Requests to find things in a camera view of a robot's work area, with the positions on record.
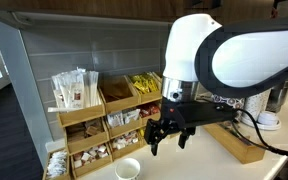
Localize wooden condiment rack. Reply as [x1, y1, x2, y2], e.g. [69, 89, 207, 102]
[56, 70, 165, 179]

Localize wooden wall cabinet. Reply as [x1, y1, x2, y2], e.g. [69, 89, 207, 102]
[0, 0, 288, 21]

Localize red sugar packets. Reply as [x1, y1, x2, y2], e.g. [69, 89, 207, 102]
[138, 103, 161, 118]

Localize clear white packets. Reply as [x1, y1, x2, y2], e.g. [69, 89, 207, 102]
[106, 108, 141, 129]

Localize brown sugar packets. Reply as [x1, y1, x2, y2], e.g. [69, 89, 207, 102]
[67, 119, 106, 143]

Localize red white creamer pile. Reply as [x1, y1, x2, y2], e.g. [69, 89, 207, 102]
[72, 143, 110, 169]
[111, 130, 140, 150]

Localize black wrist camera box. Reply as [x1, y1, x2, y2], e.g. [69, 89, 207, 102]
[180, 101, 239, 128]

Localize silver coffee machine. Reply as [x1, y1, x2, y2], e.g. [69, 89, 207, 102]
[267, 78, 288, 114]

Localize tall paper cup stack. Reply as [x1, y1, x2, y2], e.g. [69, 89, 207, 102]
[243, 89, 272, 128]

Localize white creamer pods pile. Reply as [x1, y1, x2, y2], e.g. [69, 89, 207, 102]
[46, 150, 68, 178]

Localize wooden tea box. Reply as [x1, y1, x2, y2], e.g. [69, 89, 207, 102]
[202, 121, 267, 165]

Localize patterned paper cup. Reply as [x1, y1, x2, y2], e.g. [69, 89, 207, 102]
[114, 157, 142, 180]

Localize white stir stick packets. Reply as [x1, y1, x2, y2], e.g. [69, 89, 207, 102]
[47, 67, 102, 113]

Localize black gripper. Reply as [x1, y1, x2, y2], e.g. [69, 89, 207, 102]
[143, 98, 197, 157]

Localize black wire pod carousel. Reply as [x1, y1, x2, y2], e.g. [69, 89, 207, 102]
[210, 93, 247, 109]

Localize under cabinet light strip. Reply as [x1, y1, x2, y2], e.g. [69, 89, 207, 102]
[10, 10, 172, 28]

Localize small wooden creamer box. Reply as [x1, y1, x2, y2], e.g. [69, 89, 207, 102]
[42, 148, 72, 180]

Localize yellow sweetener packets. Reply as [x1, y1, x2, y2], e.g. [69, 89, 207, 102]
[128, 72, 160, 95]

